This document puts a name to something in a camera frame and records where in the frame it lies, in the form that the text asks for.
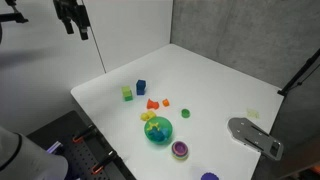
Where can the stacked purple rainbow bowls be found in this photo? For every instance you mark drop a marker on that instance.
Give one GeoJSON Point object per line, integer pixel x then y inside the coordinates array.
{"type": "Point", "coordinates": [179, 150]}

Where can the purple round lid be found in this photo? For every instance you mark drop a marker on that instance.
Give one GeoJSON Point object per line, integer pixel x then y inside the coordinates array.
{"type": "Point", "coordinates": [210, 176]}

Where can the lime green cube stack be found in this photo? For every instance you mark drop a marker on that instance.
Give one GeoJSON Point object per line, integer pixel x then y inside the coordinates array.
{"type": "Point", "coordinates": [127, 93]}

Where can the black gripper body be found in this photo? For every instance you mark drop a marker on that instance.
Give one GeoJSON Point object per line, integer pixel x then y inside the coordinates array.
{"type": "Point", "coordinates": [73, 10]}

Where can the blue toy pieces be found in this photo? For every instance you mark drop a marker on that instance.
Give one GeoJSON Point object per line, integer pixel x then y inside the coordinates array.
{"type": "Point", "coordinates": [158, 134]}

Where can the yellow toy block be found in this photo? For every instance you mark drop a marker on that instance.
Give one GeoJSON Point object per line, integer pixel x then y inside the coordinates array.
{"type": "Point", "coordinates": [147, 115]}

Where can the large green bowl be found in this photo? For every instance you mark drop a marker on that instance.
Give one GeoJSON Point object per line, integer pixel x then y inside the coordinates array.
{"type": "Point", "coordinates": [166, 128]}

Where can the black mounting bracket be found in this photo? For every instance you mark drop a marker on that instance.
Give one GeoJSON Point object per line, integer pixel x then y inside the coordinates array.
{"type": "Point", "coordinates": [13, 16]}

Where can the pale yellow tape patch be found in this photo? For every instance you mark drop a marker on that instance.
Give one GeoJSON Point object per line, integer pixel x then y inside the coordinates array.
{"type": "Point", "coordinates": [253, 113]}

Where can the orange toy block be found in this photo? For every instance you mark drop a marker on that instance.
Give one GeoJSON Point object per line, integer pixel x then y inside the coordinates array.
{"type": "Point", "coordinates": [152, 104]}

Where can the black stand pole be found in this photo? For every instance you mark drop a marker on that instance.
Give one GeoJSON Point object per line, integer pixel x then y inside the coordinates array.
{"type": "Point", "coordinates": [300, 73]}

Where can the black perforated base board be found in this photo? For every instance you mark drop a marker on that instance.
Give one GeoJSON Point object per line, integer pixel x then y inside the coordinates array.
{"type": "Point", "coordinates": [80, 156]}

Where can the grey metal mounting plate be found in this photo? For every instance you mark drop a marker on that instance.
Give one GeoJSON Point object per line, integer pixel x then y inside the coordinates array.
{"type": "Point", "coordinates": [253, 136]}

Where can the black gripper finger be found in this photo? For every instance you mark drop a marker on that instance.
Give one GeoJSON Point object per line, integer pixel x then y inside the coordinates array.
{"type": "Point", "coordinates": [69, 27]}
{"type": "Point", "coordinates": [84, 34]}

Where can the yellow toy figure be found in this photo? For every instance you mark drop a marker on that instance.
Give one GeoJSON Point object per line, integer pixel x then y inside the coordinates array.
{"type": "Point", "coordinates": [152, 126]}

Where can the black orange spring clamp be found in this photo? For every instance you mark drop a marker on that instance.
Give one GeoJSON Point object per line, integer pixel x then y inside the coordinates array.
{"type": "Point", "coordinates": [104, 162]}
{"type": "Point", "coordinates": [85, 133]}

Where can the small green bowl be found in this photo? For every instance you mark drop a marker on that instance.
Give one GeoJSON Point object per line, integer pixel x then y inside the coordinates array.
{"type": "Point", "coordinates": [185, 113]}

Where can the blue cube stack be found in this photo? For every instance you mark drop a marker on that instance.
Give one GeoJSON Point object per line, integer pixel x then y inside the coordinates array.
{"type": "Point", "coordinates": [140, 87]}

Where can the purple lit connector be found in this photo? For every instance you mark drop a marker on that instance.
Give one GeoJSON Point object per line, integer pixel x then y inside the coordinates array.
{"type": "Point", "coordinates": [54, 147]}

